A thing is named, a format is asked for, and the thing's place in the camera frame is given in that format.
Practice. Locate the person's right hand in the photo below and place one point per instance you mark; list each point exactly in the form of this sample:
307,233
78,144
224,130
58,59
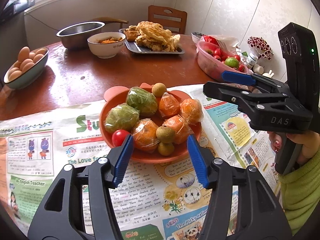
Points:
310,142

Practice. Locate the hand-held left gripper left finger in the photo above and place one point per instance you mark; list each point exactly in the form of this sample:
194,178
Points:
122,162

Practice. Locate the red plastic bag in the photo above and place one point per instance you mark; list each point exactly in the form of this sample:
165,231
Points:
210,40

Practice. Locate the red white flower ornament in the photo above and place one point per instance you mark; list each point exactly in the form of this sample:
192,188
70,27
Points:
260,46

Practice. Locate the person's right forearm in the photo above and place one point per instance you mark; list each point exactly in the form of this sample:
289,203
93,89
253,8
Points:
302,192

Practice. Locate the pile of small red tomatoes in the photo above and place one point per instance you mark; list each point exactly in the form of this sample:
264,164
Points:
217,52

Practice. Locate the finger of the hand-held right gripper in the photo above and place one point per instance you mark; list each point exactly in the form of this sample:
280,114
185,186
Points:
237,77
225,91

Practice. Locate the red tomato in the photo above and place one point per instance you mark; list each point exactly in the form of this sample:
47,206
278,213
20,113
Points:
119,137

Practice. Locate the white medicine bottle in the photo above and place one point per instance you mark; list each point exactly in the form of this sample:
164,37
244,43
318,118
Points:
252,60

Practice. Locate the orange plastic plate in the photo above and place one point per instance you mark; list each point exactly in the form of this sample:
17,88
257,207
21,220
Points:
113,100

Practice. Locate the brown longan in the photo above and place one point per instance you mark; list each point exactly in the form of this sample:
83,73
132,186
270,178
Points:
165,134
158,90
165,148

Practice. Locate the steel basin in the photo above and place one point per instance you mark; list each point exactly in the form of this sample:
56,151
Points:
75,41

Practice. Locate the small white figurine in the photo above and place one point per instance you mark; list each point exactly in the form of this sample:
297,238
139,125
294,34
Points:
258,69

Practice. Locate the red stew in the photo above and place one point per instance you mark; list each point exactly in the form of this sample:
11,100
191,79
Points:
110,40

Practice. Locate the white plastic bag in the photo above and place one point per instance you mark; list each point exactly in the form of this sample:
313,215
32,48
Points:
230,41

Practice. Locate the curved wooden chair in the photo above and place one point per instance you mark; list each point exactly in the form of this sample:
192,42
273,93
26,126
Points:
112,20

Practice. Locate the white ceramic bowl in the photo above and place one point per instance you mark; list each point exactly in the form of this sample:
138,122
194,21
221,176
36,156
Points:
106,51

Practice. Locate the pink plastic basin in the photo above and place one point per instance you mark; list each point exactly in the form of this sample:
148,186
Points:
207,62

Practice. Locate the orange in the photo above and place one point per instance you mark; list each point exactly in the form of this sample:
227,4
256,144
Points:
191,111
169,105
178,130
145,136

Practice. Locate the teal egg bowl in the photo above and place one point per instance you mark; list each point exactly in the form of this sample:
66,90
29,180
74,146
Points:
27,78

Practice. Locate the pile of brown eggs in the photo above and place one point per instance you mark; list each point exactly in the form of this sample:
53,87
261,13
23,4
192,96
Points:
23,55

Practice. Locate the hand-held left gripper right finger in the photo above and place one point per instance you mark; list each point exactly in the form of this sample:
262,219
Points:
197,162

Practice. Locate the green tomato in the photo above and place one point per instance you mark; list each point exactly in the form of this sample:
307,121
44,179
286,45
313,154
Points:
231,62

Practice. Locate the green citrus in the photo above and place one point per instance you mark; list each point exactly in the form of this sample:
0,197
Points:
141,101
121,118

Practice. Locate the pile of fried food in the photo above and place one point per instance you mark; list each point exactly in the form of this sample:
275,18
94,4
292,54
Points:
152,36

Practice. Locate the printed newspaper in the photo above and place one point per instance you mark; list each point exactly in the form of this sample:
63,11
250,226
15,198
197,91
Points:
62,155

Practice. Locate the patterned ceramic bowl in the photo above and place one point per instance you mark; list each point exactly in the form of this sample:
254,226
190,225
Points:
197,36

